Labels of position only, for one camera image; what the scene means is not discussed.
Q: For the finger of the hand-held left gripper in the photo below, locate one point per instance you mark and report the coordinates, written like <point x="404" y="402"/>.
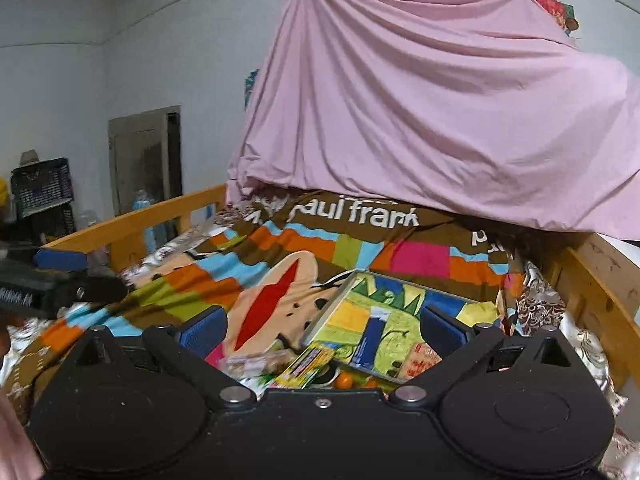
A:
<point x="60" y="259"/>
<point x="102" y="288"/>

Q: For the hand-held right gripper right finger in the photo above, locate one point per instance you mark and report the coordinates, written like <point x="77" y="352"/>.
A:
<point x="444" y="332"/>

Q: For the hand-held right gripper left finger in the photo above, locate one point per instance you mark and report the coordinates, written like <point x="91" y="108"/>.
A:
<point x="202" y="331"/>

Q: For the long beige biscuit packet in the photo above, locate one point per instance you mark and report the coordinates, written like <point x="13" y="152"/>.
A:
<point x="250" y="363"/>

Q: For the grey tray with colourful lining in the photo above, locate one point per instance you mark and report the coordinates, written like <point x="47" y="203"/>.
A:
<point x="360" y="310"/>

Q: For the red white rice cracker packet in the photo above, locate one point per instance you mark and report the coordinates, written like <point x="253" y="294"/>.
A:
<point x="422" y="360"/>

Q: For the black plastic crate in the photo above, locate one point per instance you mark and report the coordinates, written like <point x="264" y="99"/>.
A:
<point x="52" y="222"/>
<point x="42" y="187"/>

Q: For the colourful printed blanket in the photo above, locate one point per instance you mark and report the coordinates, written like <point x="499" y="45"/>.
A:
<point x="175" y="280"/>

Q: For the blue bottle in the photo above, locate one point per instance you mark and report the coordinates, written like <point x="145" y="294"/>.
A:
<point x="141" y="201"/>

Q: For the straw hat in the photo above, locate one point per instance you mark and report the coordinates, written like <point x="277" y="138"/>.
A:
<point x="29" y="157"/>

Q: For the yellow green snack bar packet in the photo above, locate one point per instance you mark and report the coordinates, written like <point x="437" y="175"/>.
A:
<point x="306" y="364"/>

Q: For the mandarin orange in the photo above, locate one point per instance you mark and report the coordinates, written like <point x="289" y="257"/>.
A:
<point x="343" y="382"/>

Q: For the grey door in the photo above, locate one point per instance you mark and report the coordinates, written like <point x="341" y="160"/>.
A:
<point x="145" y="160"/>

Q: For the person's pink clothing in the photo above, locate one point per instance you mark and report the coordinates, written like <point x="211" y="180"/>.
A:
<point x="15" y="440"/>

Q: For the pink pillow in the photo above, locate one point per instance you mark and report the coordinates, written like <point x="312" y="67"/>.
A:
<point x="425" y="110"/>

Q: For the colourful floral cloth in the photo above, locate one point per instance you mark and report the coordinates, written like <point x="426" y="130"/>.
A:
<point x="555" y="10"/>

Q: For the wooden bed frame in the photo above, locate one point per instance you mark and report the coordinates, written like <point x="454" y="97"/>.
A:
<point x="125" y="225"/>

